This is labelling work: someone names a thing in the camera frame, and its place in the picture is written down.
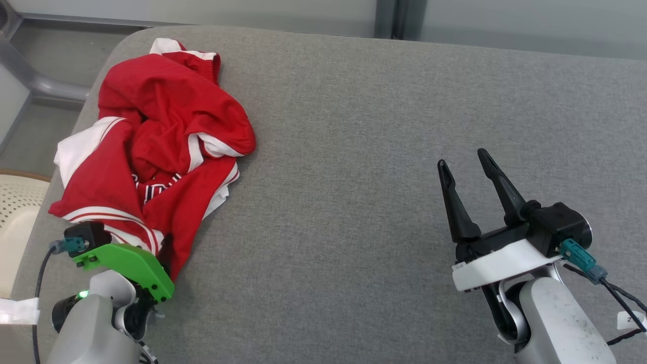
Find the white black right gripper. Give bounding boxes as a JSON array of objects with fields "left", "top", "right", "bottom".
[{"left": 437, "top": 148, "right": 562, "bottom": 292}]

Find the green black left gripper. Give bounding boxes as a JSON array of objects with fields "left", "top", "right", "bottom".
[{"left": 72, "top": 244, "right": 175, "bottom": 303}]

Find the red Bulls 23 jersey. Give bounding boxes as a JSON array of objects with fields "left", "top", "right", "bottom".
[{"left": 49, "top": 116, "right": 241, "bottom": 281}]

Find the red shorts white trim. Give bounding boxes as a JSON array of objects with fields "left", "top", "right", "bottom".
[{"left": 98, "top": 38, "right": 257, "bottom": 175}]

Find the cream perforated laundry basket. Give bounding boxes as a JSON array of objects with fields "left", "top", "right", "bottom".
[{"left": 0, "top": 171, "right": 51, "bottom": 299}]

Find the grey fabric sofa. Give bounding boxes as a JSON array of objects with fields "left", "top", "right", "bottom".
[{"left": 10, "top": 25, "right": 647, "bottom": 364}]

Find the left camera cable teal plug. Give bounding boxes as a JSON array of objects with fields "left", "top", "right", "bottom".
[{"left": 31, "top": 237, "right": 87, "bottom": 364}]

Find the camera cable teal plug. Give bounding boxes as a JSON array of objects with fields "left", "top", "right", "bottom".
[
  {"left": 31, "top": 237, "right": 87, "bottom": 364},
  {"left": 560, "top": 239, "right": 647, "bottom": 347}
]

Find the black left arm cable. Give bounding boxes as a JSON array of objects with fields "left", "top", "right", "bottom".
[{"left": 136, "top": 343, "right": 160, "bottom": 364}]

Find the right camera cable teal plug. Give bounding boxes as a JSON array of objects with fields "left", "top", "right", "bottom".
[{"left": 560, "top": 239, "right": 647, "bottom": 347}]

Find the white cable tag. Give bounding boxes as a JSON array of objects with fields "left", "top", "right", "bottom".
[
  {"left": 617, "top": 311, "right": 647, "bottom": 330},
  {"left": 0, "top": 297, "right": 40, "bottom": 325}
]

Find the grey metal partition post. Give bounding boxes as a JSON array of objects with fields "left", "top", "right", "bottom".
[{"left": 374, "top": 0, "right": 428, "bottom": 41}]

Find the grey metal pipe frame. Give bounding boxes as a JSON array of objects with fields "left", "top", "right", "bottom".
[{"left": 0, "top": 0, "right": 91, "bottom": 104}]

